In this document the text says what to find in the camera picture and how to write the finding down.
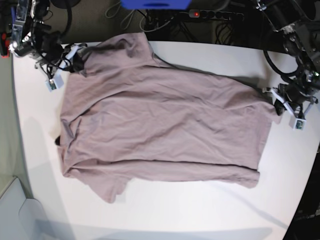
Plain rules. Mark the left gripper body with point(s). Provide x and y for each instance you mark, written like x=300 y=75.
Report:
x=295 y=94

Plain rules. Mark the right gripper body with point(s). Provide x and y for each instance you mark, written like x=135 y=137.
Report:
x=48 y=50

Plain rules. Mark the mauve t-shirt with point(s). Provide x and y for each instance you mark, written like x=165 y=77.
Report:
x=130 y=115

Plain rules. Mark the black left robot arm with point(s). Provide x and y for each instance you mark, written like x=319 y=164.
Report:
x=297 y=21

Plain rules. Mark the red and black clamp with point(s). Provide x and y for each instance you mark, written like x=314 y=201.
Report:
x=7 y=19

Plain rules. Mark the black power strip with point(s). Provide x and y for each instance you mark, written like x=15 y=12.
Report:
x=215 y=15

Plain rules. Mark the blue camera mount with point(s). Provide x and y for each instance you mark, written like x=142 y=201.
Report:
x=155 y=4

